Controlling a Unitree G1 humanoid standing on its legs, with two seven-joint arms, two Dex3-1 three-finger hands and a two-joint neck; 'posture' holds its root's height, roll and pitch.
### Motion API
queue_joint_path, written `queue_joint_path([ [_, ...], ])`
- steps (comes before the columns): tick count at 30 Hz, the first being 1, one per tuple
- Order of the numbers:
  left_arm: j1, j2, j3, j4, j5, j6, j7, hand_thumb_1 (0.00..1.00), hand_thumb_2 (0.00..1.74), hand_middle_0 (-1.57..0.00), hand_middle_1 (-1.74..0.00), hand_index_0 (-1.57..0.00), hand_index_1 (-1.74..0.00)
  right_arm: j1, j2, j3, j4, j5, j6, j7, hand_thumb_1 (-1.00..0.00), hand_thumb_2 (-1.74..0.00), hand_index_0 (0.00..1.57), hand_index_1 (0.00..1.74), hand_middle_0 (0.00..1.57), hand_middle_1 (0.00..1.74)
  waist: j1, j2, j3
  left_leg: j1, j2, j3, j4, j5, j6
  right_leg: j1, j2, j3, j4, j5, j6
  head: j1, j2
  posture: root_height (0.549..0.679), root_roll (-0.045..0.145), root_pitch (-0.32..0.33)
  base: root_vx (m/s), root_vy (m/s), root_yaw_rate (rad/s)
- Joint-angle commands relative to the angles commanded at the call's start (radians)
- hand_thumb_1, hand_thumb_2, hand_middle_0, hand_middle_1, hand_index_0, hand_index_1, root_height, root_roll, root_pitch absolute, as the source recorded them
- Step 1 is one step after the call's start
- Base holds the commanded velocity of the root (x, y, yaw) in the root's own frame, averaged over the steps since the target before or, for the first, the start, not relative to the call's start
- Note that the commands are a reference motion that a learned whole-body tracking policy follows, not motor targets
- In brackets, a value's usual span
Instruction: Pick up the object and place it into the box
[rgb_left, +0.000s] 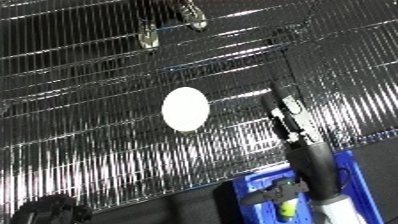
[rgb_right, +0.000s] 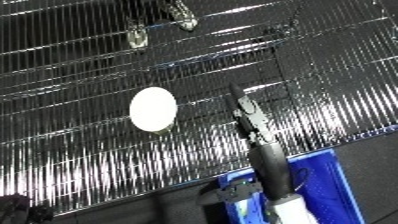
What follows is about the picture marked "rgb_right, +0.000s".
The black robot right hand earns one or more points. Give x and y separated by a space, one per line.
250 113

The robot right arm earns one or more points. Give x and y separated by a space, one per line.
275 173

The white paper cup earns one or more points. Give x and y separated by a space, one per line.
153 108

